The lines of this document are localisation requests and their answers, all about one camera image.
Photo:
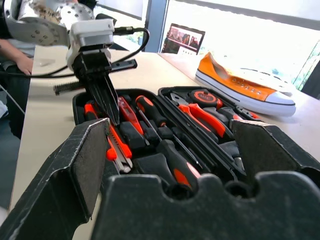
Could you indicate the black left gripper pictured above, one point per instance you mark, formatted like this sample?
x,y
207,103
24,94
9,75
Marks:
x,y
96,62

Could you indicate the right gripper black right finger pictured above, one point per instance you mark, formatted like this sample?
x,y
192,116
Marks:
x,y
270,150

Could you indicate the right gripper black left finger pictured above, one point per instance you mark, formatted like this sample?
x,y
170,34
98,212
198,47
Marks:
x,y
62,175

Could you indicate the orange utility knife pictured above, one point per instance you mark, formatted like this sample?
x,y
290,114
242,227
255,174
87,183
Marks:
x,y
122,147

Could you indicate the black plastic tool case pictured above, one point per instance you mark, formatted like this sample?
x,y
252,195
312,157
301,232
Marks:
x,y
136,140

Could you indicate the bystander bare hand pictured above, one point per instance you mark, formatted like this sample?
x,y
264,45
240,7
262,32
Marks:
x,y
25,65

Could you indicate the red tester pen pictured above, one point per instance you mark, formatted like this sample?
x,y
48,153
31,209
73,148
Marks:
x,y
128,112

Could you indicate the orange canvas sneaker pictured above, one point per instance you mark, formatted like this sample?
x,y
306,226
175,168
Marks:
x,y
240,87

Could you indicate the black orange tape measure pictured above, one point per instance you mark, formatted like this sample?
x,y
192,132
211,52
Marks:
x,y
206,98

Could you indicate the blue-grey window pillar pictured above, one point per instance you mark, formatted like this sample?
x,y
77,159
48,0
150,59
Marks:
x,y
156,25

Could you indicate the bystander clothed body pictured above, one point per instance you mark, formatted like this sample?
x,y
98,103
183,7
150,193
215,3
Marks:
x,y
15,95

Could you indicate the laptop screen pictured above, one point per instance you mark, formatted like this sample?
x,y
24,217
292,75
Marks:
x,y
183,38

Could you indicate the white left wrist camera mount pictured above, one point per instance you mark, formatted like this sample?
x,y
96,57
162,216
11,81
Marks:
x,y
92,31

